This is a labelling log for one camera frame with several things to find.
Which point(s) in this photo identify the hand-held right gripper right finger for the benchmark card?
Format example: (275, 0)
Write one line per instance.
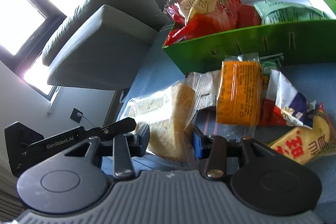
(197, 142)

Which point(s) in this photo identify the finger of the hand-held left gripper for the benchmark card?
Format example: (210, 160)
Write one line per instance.
(118, 127)

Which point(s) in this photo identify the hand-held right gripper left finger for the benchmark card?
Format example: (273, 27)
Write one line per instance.
(143, 136)

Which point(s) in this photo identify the clear bread packet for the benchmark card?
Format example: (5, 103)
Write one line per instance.
(168, 119)

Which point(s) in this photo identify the clear white wrapper packet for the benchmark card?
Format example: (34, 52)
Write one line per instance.
(207, 90)

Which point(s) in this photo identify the orange cracker packet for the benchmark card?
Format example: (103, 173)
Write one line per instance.
(239, 92)

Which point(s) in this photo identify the white red purple snack packet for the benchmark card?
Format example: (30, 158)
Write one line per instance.
(286, 100)

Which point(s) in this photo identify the yellow packet with red print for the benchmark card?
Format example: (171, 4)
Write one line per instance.
(302, 140)

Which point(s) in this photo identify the green cardboard box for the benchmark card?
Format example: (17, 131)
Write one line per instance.
(236, 43)

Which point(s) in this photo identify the small green snack packet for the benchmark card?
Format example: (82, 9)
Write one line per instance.
(271, 64)

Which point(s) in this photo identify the large red snack bag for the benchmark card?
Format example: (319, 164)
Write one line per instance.
(204, 6)

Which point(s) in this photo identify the green yellow snack packet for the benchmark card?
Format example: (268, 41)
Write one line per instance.
(288, 14)

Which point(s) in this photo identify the grey sofa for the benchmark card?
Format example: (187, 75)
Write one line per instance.
(99, 50)

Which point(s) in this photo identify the black wall socket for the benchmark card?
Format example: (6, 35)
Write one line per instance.
(76, 115)

